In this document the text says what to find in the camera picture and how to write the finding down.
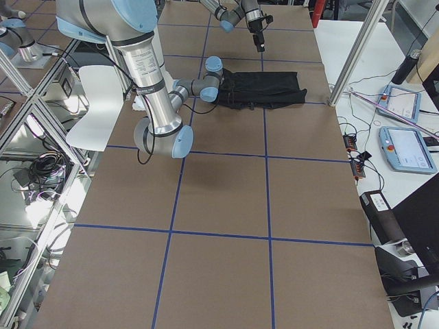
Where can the lower blue teach pendant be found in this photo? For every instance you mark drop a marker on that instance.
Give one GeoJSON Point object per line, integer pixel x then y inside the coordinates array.
{"type": "Point", "coordinates": [405, 150]}

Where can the upper blue teach pendant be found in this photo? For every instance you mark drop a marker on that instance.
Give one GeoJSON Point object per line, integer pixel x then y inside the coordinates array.
{"type": "Point", "coordinates": [401, 101]}

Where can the blue teach pendant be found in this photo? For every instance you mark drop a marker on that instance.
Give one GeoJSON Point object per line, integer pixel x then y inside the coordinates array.
{"type": "Point", "coordinates": [401, 101]}
{"type": "Point", "coordinates": [405, 150]}

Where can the black monitor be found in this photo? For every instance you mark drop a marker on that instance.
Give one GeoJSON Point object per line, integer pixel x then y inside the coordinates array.
{"type": "Point", "coordinates": [417, 216]}

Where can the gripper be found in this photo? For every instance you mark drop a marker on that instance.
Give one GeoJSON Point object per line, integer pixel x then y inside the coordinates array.
{"type": "Point", "coordinates": [255, 27]}

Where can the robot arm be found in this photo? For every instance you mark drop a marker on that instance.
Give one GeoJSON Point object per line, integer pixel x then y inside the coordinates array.
{"type": "Point", "coordinates": [130, 25]}
{"type": "Point", "coordinates": [228, 19]}

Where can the red cylinder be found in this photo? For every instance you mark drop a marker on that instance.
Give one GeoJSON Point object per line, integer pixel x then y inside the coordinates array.
{"type": "Point", "coordinates": [318, 10]}

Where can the black graphic t-shirt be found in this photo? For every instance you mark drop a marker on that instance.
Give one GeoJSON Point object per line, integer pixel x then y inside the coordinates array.
{"type": "Point", "coordinates": [270, 90]}

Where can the black box with label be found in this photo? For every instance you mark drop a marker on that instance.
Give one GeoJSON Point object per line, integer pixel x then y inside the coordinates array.
{"type": "Point", "coordinates": [381, 217]}

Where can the white plastic chair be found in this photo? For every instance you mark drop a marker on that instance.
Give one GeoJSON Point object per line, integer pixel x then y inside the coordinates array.
{"type": "Point", "coordinates": [103, 90]}

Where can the black water bottle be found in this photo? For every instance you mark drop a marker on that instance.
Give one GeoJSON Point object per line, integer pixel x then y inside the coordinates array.
{"type": "Point", "coordinates": [406, 67]}

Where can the aluminium frame post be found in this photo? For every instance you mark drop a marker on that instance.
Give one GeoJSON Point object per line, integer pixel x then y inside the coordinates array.
{"type": "Point", "coordinates": [372, 18]}

